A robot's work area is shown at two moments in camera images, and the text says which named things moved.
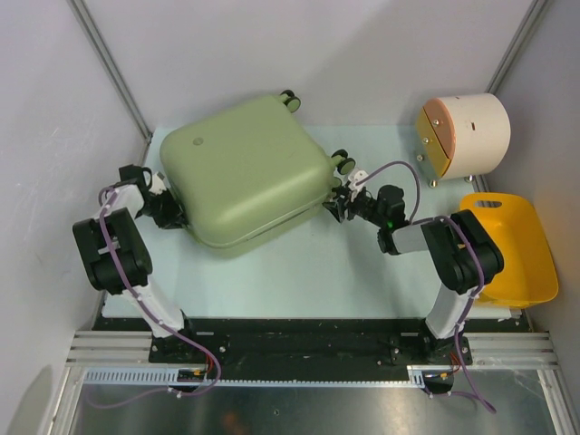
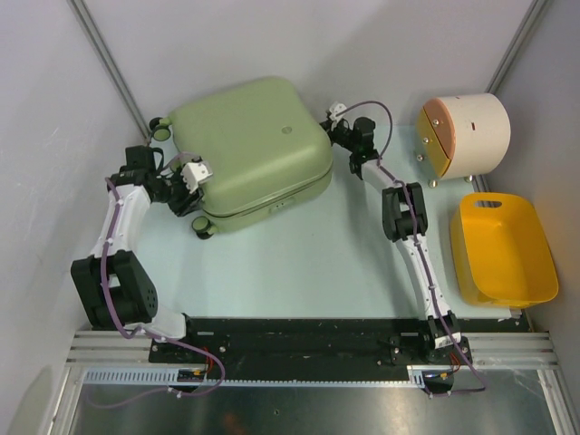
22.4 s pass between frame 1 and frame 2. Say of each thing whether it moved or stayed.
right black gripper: moved
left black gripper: moved
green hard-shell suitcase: moved
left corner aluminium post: stayed
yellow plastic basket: stayed
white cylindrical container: stayed
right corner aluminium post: stayed
